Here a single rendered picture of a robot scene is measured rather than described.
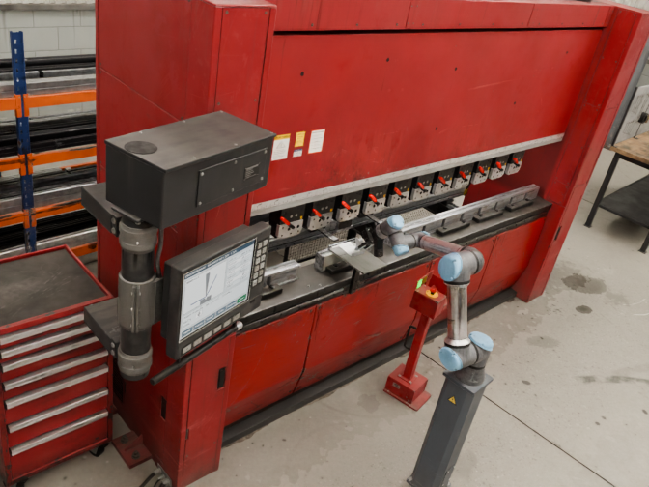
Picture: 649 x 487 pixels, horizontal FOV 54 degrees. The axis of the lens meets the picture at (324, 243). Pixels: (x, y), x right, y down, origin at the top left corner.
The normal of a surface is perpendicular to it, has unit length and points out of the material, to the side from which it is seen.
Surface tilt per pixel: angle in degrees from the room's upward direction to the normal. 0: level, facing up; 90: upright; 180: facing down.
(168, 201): 90
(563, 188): 90
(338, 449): 0
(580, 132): 90
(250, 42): 90
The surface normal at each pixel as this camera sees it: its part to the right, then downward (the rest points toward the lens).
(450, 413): -0.69, 0.26
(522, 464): 0.17, -0.86
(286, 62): 0.66, 0.46
